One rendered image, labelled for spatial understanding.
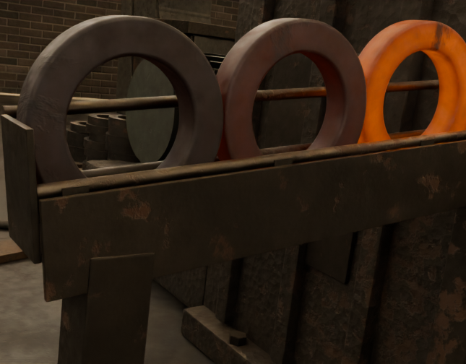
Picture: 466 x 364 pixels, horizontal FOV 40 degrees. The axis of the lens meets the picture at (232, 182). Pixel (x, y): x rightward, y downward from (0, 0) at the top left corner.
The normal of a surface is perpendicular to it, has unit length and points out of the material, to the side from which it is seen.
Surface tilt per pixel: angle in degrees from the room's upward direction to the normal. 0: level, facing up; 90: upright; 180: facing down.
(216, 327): 0
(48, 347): 0
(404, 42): 90
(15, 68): 90
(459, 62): 90
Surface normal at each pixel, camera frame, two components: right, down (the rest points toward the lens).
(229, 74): -0.74, -0.33
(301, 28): 0.55, 0.23
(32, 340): 0.12, -0.97
